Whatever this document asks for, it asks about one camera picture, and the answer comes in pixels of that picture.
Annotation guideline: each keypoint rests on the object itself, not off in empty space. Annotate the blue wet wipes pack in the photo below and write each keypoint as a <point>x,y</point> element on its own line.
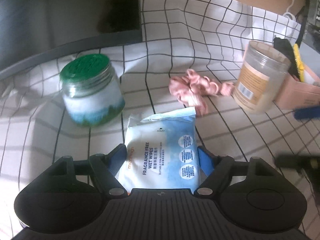
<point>161,152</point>

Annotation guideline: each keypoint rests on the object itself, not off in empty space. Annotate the yellow round sponge pad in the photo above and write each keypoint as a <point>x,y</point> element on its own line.
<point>299,63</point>

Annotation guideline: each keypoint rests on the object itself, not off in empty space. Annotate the pink scrunchie cloth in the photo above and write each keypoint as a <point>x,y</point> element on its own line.
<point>192,88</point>

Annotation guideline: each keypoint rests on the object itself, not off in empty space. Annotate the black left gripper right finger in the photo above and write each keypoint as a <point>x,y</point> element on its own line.
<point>218,171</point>

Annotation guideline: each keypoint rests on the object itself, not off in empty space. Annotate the pink storage box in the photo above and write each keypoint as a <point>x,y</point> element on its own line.
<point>295,94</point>

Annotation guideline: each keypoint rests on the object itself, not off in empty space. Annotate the green lid glass jar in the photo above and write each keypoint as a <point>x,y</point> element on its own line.
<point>91,90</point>

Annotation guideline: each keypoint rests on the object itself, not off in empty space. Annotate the black knit cloth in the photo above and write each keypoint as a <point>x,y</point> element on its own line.
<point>284,46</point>

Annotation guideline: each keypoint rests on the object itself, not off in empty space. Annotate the black monitor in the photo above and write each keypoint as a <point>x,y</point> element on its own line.
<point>37,31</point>

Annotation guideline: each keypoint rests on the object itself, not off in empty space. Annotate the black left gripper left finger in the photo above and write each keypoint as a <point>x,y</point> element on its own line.
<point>104,170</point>

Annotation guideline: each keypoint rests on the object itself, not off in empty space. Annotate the clear jar tan lid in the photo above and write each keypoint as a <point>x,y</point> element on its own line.
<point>263,72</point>

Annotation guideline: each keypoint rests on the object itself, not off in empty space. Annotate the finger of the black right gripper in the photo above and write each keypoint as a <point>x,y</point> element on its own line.
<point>307,113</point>
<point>298,162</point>

